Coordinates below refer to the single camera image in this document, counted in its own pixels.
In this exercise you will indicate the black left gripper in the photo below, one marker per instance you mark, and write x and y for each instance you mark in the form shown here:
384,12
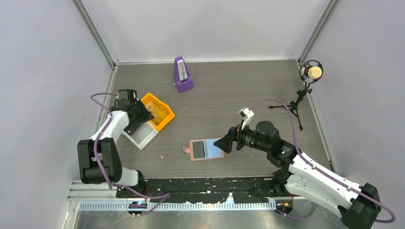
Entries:
146,116

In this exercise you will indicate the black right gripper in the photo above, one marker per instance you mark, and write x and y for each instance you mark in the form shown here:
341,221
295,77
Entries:
236,134

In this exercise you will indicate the orange leather card holder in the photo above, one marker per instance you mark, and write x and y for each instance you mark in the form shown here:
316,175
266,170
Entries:
211,152

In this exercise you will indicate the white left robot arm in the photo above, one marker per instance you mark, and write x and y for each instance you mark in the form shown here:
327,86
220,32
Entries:
98,157

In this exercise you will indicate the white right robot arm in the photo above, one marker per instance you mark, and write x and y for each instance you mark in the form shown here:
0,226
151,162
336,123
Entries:
300,175

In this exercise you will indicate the card in yellow bin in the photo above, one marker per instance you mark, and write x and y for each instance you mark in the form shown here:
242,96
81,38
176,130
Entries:
157,113

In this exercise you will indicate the white plastic bin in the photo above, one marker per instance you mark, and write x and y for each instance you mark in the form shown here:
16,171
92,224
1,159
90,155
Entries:
142,136

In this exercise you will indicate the yellow plastic bin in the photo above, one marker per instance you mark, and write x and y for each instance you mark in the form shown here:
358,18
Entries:
149,97

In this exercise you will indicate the purple metronome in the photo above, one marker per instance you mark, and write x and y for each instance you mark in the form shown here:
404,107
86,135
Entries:
182,79

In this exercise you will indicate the black microphone tripod stand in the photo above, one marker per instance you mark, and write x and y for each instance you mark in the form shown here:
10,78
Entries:
293,106

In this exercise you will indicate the beige foam microphone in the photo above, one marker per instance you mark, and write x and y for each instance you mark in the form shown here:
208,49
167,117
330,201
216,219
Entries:
311,69

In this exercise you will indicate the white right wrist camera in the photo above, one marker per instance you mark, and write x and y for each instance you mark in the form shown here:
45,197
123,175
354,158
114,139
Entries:
246,115

